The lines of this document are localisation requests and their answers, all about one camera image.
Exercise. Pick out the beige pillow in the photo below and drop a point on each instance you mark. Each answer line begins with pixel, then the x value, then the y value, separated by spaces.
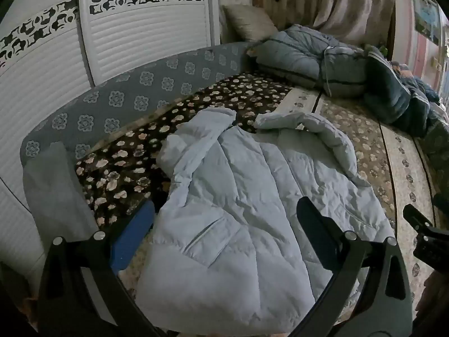
pixel 249 23

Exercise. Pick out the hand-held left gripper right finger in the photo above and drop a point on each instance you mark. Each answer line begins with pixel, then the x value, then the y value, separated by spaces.
pixel 315 225

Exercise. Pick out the floral bed blanket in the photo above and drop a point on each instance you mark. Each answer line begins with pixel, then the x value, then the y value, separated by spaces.
pixel 368 140

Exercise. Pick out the dark teal blanket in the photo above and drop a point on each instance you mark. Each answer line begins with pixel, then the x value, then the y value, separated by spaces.
pixel 389 91

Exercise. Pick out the beige patterned curtain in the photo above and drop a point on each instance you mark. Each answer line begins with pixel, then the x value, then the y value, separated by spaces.
pixel 350 3

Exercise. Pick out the grey cloth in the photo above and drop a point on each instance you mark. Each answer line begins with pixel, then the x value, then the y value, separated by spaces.
pixel 52 189

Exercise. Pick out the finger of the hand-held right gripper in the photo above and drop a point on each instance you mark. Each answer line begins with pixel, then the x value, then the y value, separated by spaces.
pixel 418 217

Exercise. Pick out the green cloth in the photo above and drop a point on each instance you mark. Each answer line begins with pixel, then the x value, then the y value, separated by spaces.
pixel 375 50

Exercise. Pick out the wall poster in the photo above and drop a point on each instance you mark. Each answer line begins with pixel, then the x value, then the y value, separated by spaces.
pixel 426 10

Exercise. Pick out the grey-blue folded quilt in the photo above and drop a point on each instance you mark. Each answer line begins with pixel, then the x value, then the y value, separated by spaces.
pixel 298 56

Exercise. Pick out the light blue puffer jacket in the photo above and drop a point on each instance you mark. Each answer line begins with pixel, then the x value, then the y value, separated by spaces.
pixel 245 189

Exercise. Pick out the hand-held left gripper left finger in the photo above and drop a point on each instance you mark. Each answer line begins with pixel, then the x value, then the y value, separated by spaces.
pixel 134 232

